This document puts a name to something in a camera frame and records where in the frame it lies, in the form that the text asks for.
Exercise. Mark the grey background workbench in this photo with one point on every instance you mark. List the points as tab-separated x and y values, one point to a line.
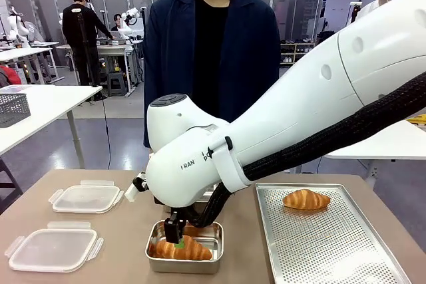
114	48

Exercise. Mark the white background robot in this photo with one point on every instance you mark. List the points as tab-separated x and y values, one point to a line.
15	28
128	19

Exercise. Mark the steel rectangular container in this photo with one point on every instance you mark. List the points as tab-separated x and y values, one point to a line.
186	265

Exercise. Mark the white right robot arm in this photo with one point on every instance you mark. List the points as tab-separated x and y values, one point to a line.
299	114

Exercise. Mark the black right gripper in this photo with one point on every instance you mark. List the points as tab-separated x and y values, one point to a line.
175	215

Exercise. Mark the wooden shoe rack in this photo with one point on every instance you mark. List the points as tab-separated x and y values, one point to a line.
294	51

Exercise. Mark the white table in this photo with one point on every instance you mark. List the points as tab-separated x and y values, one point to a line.
382	144
50	104

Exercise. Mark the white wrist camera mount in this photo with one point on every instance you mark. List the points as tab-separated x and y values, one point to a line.
131	193

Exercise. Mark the person in navy coat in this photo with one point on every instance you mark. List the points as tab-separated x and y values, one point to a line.
173	64

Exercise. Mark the white background desk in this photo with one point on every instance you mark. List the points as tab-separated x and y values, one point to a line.
23	53

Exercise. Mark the perforated steel baking tray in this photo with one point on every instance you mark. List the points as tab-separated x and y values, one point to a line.
326	244

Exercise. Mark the person in black clothes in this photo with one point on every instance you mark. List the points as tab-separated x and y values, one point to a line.
78	31

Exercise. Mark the clear plastic clip lid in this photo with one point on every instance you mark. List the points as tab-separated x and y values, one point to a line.
86	197
53	250

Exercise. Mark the golden croissant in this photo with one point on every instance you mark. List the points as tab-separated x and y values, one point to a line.
196	252
306	199

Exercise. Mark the yellow black object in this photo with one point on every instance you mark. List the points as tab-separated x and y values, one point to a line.
417	120

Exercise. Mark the seated person with glasses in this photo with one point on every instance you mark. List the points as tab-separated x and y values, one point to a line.
116	23

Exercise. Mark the red cloth object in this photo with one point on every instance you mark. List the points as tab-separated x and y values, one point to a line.
8	76

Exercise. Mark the grey plastic stool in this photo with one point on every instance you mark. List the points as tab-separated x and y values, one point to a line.
116	84

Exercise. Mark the grey mesh basket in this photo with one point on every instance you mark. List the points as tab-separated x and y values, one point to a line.
13	109

